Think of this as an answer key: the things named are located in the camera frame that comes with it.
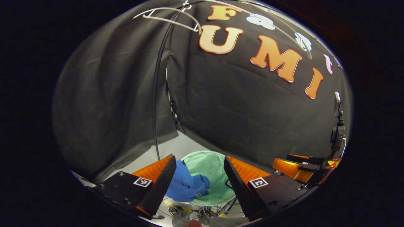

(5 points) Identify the blue corduroy jacket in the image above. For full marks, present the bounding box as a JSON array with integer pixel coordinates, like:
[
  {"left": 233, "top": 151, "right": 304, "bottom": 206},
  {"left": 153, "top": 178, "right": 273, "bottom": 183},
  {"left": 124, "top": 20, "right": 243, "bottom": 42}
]
[{"left": 165, "top": 160, "right": 211, "bottom": 202}]

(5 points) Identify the plain black backdrop cloth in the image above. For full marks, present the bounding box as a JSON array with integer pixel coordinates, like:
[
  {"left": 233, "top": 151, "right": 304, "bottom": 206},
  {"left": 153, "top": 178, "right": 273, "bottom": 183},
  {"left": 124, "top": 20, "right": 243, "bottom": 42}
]
[{"left": 51, "top": 3, "right": 183, "bottom": 183}]

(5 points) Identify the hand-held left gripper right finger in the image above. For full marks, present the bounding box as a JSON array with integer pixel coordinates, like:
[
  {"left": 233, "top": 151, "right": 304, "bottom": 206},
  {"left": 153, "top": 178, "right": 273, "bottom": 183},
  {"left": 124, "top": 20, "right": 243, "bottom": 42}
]
[{"left": 223, "top": 155, "right": 312, "bottom": 222}]

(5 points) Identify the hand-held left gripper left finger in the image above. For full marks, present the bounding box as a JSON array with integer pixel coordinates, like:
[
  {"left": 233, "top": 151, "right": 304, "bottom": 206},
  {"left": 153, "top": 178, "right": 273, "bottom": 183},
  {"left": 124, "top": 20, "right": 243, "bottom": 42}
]
[{"left": 89, "top": 154, "right": 177, "bottom": 220}]

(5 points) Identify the tangle of black cables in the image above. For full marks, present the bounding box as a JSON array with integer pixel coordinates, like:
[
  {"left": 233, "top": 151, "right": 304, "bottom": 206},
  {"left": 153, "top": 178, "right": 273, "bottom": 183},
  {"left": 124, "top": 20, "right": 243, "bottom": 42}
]
[{"left": 186, "top": 203, "right": 239, "bottom": 219}]

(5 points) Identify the green laundry hamper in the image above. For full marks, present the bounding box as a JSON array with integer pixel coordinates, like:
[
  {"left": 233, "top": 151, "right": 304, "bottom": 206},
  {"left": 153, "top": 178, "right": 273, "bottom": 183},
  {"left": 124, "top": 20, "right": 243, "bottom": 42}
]
[{"left": 181, "top": 150, "right": 237, "bottom": 206}]

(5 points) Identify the black curved clothes rail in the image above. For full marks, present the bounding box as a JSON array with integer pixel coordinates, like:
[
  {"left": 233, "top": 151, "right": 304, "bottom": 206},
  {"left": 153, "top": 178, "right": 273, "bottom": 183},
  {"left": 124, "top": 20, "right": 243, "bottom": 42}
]
[{"left": 152, "top": 0, "right": 253, "bottom": 160}]

